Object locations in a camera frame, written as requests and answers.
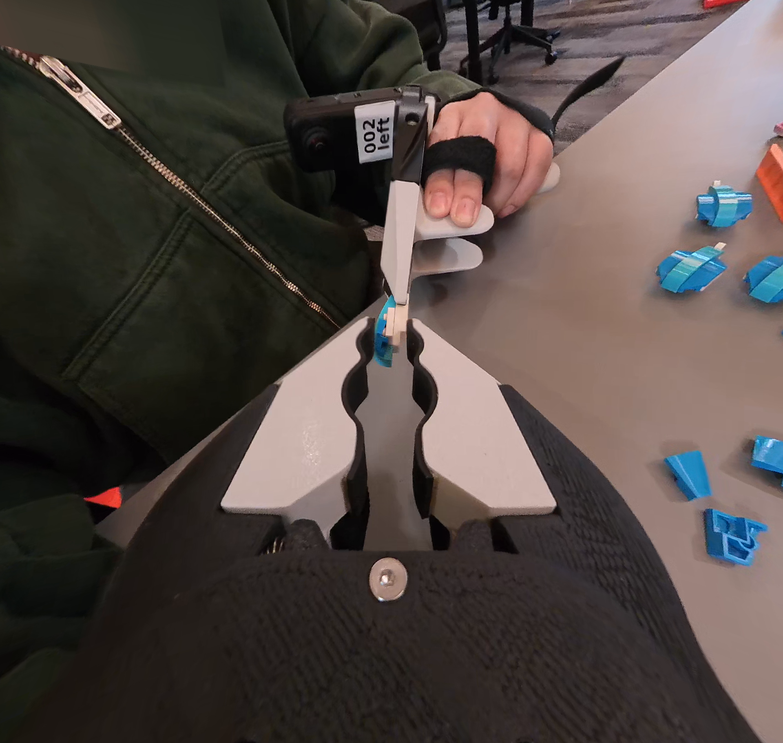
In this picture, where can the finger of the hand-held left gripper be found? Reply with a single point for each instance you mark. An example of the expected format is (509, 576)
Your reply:
(401, 241)

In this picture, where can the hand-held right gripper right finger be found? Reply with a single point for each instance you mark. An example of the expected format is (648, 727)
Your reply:
(477, 449)

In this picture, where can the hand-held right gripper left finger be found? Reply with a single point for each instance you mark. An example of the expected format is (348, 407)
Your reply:
(300, 449)

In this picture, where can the blue and white lego assembly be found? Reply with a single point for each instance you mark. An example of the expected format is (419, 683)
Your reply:
(384, 339)

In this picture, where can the person's left forearm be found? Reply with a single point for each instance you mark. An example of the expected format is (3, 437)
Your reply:
(379, 39)

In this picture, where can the blue lego wedge piece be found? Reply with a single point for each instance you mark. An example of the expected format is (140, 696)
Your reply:
(690, 475)

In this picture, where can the orange lego piece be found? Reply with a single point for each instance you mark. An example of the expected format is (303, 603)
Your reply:
(772, 180)

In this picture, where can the person's left hand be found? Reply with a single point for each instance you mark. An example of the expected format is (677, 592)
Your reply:
(514, 155)

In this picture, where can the person's green zip jacket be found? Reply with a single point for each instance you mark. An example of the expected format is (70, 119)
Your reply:
(153, 265)

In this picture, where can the blue assembled part middle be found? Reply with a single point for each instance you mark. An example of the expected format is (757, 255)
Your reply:
(691, 269)

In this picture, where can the blue assembled part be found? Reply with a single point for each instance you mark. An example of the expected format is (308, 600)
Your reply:
(691, 269)
(723, 205)

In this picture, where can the blue assembled part top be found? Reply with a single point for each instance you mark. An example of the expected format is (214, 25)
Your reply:
(723, 205)

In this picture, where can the blue part right edge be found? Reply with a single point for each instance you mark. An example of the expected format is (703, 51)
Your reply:
(768, 279)

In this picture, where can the blue lego bracket piece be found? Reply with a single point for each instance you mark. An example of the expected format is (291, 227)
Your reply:
(731, 538)

